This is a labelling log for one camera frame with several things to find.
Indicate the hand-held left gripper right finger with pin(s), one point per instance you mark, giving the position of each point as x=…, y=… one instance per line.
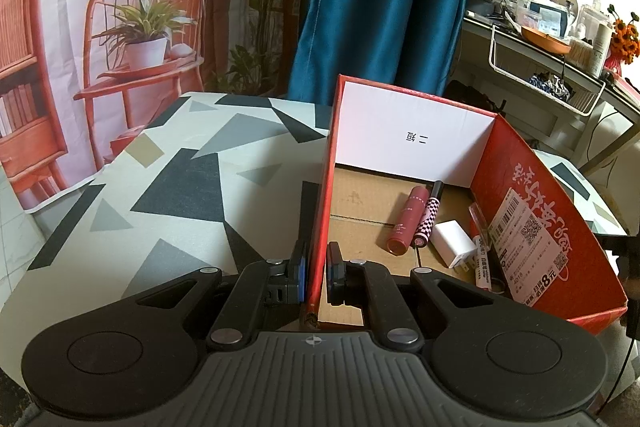
x=332, y=274

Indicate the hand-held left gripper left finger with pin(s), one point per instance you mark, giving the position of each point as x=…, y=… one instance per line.
x=300, y=274

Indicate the red lipstick tube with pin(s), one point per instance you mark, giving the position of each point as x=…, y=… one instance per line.
x=405, y=222

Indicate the pink checkered mascara tube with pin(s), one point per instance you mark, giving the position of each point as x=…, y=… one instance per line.
x=427, y=217

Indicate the white charger plug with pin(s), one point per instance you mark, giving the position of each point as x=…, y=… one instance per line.
x=452, y=242

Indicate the white marker pen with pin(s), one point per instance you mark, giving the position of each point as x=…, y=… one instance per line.
x=482, y=252

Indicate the red cardboard box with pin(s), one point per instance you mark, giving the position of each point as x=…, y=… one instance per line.
x=560, y=187

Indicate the geometric patterned tablecloth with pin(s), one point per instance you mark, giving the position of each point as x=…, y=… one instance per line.
x=175, y=187

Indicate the black bag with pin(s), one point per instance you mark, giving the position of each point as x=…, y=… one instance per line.
x=470, y=96

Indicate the grey dressing desk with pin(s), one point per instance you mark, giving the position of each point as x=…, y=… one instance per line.
x=530, y=112

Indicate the blue patterned cloth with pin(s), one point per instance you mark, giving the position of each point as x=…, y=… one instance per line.
x=550, y=84

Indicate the dark object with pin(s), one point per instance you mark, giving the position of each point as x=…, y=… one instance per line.
x=631, y=267

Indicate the orange bowl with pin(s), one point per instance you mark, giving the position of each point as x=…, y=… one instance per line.
x=545, y=41

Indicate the clear box of cotton swabs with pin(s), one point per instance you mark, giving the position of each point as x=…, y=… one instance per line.
x=582, y=52

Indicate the clear storage box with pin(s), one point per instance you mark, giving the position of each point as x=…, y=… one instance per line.
x=547, y=14

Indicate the white bottle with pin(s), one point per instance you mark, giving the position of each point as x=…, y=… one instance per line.
x=602, y=47

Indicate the orange flowers in red vase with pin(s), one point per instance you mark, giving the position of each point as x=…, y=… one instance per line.
x=625, y=37

